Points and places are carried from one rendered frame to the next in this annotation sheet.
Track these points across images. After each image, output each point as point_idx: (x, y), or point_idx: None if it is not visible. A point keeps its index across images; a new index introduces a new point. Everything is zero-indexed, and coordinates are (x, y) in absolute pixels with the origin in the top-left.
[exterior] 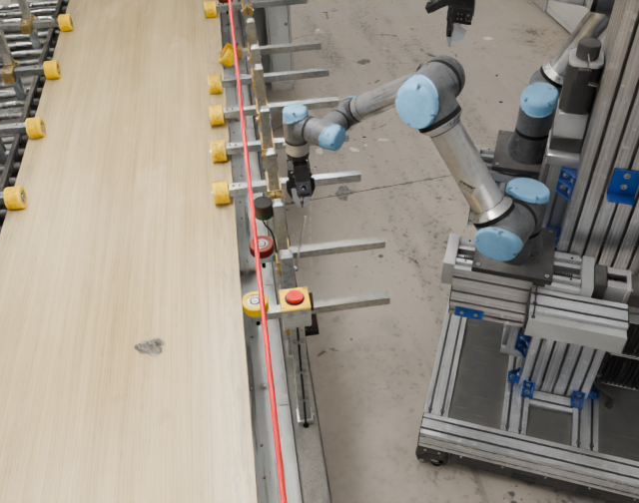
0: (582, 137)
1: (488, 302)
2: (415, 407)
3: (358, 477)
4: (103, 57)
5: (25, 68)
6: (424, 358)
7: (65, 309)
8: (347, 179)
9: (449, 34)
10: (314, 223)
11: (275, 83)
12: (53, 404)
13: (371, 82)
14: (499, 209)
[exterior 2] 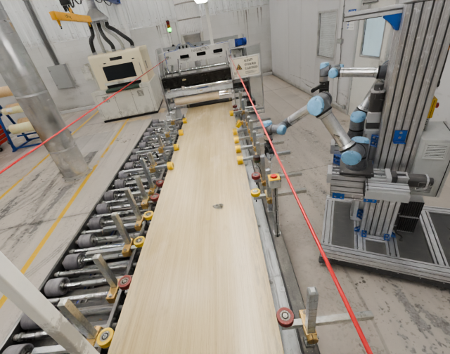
0: (379, 121)
1: (346, 189)
2: (316, 244)
3: (296, 270)
4: (197, 128)
5: (172, 132)
6: (317, 227)
7: (188, 197)
8: (285, 153)
9: None
10: None
11: None
12: (185, 224)
13: (286, 140)
14: (350, 143)
